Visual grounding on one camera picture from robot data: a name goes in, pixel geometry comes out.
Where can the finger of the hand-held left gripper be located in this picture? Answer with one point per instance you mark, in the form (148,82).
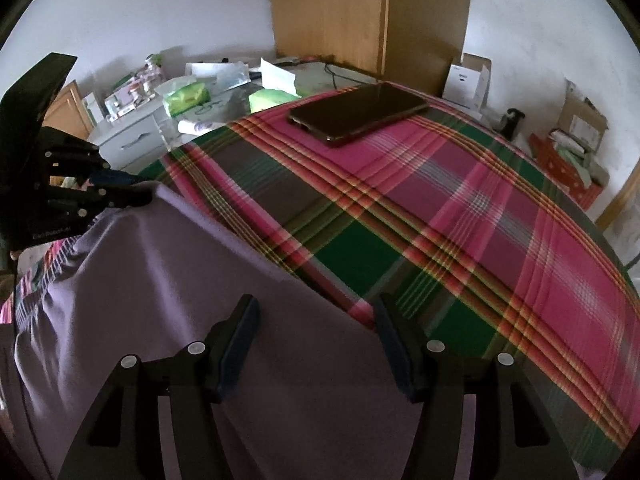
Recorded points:
(117,179)
(125,197)

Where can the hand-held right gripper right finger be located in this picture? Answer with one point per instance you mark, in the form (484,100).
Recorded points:
(396,347)

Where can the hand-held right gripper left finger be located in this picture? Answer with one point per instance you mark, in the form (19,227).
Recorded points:
(239,347)

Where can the purple fleece pants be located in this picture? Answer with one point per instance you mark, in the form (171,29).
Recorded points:
(200,270)

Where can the pile of small boxes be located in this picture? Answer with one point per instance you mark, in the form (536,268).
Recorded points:
(132,92)

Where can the white tube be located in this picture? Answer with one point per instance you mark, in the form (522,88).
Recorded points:
(202,127)

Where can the green tissue packet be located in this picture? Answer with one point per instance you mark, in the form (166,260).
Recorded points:
(272,101)
(187,99)

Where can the plaid bed sheet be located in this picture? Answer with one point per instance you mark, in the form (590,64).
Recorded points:
(450,220)

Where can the clear plastic bag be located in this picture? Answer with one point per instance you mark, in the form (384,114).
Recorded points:
(220,77)

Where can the white paper card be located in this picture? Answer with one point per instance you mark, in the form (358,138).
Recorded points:
(276,76)

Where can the black smartphone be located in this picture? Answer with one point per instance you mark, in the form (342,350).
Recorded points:
(357,112)

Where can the red box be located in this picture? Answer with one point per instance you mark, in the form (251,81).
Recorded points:
(565,172)

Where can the small white box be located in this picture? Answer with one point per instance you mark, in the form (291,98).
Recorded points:
(465,82)

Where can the wooden wardrobe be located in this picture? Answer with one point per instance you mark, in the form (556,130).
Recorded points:
(350,15)

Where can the brown cardboard box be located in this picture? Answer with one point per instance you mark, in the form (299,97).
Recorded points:
(582,120)

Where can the wooden door frame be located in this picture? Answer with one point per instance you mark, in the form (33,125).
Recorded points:
(620,200)

